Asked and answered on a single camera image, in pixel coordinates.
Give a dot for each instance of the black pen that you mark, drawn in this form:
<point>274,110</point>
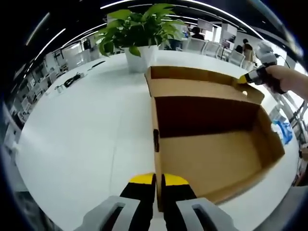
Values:
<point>96,65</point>

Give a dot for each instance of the blue plastic tissue pack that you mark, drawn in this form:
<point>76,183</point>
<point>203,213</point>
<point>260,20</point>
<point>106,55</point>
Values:
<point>285,132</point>

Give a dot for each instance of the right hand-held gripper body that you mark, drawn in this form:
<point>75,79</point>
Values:
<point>267,54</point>

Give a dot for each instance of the white office chair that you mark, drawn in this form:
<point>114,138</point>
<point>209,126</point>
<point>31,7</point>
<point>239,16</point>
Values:
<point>237,57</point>
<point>211,49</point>
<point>195,44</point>

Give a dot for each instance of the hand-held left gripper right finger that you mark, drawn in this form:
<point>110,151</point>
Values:
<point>178,195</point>

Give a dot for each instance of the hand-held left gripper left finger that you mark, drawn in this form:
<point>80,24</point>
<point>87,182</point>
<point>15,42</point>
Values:
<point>139,199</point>

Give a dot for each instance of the small silver cup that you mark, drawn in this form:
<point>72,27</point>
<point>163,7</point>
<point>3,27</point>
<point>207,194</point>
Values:
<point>60,89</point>

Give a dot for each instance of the green potted plant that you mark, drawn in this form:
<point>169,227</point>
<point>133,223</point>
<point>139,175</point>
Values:
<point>139,60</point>

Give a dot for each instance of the person's right hand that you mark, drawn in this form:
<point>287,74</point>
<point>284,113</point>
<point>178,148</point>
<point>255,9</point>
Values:
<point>284,77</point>

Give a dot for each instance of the brown cardboard shoe box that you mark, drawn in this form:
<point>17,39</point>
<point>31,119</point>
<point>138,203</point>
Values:
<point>216,156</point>

